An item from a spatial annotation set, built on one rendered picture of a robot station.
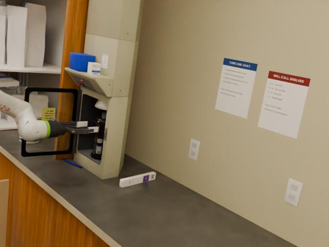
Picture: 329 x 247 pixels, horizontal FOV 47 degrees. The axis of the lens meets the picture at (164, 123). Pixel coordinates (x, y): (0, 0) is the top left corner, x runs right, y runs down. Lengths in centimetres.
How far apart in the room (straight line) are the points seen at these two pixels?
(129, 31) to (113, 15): 11
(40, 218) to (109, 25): 112
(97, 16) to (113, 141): 69
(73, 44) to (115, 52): 36
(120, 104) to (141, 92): 46
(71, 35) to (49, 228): 107
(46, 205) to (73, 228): 28
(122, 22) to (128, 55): 17
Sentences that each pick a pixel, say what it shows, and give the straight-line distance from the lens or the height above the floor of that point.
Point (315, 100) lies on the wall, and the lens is 178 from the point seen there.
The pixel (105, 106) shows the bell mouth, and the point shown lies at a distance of 215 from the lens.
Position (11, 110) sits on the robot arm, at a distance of 200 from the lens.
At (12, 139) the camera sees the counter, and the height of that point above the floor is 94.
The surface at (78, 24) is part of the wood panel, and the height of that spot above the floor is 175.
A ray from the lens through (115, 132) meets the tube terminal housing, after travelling 212.
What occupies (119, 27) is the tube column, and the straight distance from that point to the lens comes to 202.
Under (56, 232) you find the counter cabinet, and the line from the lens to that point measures 213.
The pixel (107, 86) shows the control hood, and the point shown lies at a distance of 201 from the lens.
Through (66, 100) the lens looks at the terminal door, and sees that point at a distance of 228.
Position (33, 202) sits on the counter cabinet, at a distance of 233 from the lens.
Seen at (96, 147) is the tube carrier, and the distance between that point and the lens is 223.
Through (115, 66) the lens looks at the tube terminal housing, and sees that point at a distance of 202.
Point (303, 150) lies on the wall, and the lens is 182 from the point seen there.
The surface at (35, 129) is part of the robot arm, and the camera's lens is 198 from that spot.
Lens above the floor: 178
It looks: 13 degrees down
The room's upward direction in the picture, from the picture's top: 9 degrees clockwise
